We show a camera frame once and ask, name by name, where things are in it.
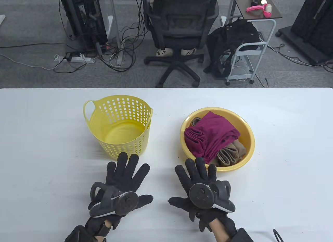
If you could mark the person's right hand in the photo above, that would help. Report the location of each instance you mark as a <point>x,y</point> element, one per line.
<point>197,171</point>

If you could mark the person's left hand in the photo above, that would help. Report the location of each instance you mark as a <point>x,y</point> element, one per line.
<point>125,171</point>

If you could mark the brown shorts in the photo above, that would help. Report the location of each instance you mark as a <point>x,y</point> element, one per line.
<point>229,153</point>

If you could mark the maroon shorts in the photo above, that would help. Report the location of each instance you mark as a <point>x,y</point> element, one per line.
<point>216,127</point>

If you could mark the person's left forearm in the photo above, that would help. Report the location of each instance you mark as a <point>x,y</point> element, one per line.
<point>101,239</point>

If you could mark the black right hand controller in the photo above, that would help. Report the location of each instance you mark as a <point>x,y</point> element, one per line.
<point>201,196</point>

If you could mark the black hand controller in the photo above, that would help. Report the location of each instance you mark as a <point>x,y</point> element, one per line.
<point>127,201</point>
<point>201,196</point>

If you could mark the black left hand controller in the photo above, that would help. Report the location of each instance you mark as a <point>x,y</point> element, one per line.
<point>127,201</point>

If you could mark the yellow perforated plastic basket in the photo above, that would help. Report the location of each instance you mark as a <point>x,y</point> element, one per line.
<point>122,137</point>

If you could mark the yellow plastic basin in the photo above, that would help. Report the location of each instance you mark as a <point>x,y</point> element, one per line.
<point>247,137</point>

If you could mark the black battery pack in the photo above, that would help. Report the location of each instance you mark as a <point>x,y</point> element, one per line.
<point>242,236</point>

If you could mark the white power strip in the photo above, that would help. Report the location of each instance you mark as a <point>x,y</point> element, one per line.
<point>78,59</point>

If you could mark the black power adapter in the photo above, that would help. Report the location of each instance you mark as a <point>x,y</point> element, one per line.
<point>69,57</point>

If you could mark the white rolling cart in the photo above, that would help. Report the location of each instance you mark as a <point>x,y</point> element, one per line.
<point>249,53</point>

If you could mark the black backpack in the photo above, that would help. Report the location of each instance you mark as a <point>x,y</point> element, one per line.
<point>229,38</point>

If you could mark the white desk leg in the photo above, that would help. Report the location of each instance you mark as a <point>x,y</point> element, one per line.
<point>117,31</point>

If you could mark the black office chair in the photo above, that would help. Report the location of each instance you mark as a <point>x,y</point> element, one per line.
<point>179,20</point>

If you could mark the black computer tower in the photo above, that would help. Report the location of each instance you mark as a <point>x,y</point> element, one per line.
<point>85,18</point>

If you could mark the black round lamp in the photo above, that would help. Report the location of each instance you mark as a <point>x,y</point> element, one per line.
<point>256,2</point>

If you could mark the black cabinet on casters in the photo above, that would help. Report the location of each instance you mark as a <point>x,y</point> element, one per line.
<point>312,25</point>

